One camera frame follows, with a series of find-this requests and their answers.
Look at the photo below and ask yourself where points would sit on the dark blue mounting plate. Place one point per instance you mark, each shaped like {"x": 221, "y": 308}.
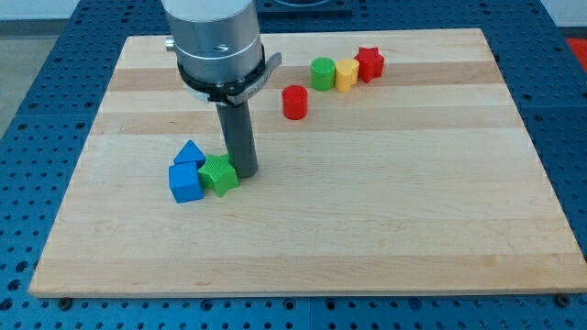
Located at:
{"x": 270, "y": 7}

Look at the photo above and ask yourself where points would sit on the red star block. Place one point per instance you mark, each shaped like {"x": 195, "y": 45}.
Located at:
{"x": 371, "y": 63}

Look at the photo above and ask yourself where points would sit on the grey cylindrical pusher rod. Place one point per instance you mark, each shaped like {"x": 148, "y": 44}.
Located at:
{"x": 238, "y": 135}

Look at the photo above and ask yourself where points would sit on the blue cube block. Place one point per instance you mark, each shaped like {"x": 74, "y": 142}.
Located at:
{"x": 184, "y": 182}

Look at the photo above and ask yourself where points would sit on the yellow heart block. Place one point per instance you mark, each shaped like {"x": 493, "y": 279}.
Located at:
{"x": 346, "y": 74}

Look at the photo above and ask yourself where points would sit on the green star block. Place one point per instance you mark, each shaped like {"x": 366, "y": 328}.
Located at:
{"x": 218, "y": 175}

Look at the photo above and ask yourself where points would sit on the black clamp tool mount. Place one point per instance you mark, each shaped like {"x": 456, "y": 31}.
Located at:
{"x": 232, "y": 93}

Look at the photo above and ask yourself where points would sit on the red cylinder block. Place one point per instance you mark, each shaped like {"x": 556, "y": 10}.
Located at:
{"x": 295, "y": 102}

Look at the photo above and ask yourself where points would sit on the blue triangle block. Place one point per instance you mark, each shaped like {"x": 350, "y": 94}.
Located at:
{"x": 190, "y": 152}

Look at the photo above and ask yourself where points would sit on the green cylinder block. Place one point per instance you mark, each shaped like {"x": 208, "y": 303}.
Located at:
{"x": 322, "y": 73}

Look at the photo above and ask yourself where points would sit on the wooden board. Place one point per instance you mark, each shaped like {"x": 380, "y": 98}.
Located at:
{"x": 421, "y": 182}

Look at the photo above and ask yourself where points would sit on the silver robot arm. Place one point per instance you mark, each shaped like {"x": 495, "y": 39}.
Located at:
{"x": 221, "y": 60}

